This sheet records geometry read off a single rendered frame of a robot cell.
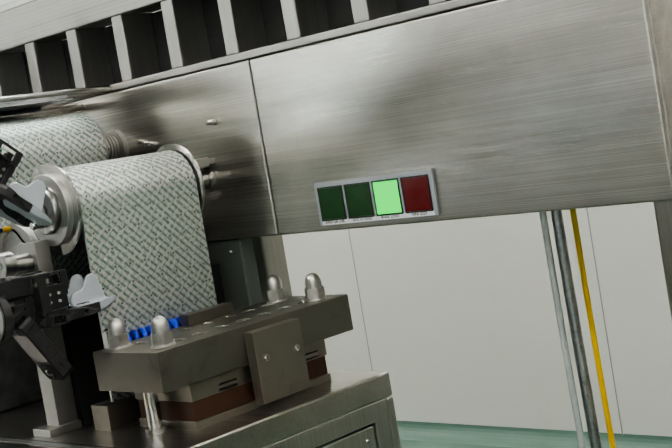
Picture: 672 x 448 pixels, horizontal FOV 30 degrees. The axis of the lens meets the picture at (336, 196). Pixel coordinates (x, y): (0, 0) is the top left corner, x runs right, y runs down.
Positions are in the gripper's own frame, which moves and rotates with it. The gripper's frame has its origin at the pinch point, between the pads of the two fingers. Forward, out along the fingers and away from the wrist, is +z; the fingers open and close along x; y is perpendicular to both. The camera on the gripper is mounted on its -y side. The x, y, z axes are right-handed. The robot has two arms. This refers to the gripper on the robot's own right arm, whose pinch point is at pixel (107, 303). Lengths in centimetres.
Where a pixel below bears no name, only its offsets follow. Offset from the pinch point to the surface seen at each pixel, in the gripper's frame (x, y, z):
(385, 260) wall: 184, -36, 262
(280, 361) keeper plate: -22.0, -12.6, 14.2
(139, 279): -0.2, 2.5, 6.6
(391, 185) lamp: -37.3, 11.2, 28.8
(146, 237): -0.2, 8.8, 9.4
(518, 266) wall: 118, -41, 262
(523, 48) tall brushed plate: -65, 28, 30
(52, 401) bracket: 8.3, -13.9, -7.7
